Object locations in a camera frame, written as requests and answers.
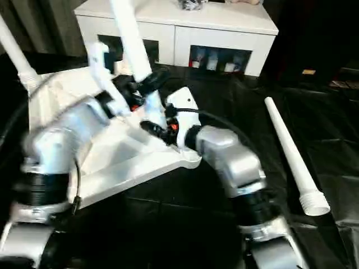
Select white plastic table top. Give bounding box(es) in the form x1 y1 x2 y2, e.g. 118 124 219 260
27 66 203 210

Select small white bottle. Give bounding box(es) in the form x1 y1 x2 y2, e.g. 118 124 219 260
191 50 204 68
224 57 243 72

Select white sideboard with glass doors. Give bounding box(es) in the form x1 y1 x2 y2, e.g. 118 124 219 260
73 0 279 78

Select black plastic cover mat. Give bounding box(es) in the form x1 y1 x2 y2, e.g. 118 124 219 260
0 52 359 269

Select grey curtain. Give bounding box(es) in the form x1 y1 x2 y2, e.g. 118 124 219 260
0 0 85 58

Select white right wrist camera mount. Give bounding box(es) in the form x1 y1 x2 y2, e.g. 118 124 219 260
164 86 202 151

